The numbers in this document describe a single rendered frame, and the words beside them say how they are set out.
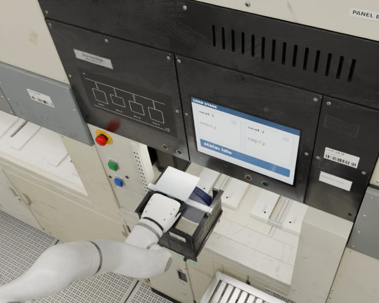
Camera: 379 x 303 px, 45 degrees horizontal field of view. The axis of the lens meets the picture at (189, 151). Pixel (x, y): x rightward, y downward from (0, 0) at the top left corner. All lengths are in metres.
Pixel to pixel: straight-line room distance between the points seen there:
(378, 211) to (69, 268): 0.72
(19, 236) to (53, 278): 2.10
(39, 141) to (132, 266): 1.23
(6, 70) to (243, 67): 0.88
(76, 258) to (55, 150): 1.26
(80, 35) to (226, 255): 0.99
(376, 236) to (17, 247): 2.32
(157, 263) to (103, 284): 1.52
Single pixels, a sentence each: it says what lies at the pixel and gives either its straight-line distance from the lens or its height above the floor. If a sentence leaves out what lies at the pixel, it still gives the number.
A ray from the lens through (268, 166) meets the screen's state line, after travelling 1.20.
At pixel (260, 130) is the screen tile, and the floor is 1.64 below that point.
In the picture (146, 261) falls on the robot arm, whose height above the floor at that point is 1.35.
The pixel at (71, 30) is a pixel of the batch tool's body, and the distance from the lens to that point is 1.25.
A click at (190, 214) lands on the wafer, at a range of 1.69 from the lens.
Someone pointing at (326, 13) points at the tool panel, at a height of 1.99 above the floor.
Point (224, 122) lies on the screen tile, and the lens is 1.14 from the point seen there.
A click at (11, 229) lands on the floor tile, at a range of 3.18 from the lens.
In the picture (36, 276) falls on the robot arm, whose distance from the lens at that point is 1.04.
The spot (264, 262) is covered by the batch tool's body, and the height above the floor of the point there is 0.87.
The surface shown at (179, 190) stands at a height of 1.27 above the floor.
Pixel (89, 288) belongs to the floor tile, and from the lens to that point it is 2.80.
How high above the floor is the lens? 2.46
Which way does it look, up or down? 50 degrees down
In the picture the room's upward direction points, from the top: 8 degrees counter-clockwise
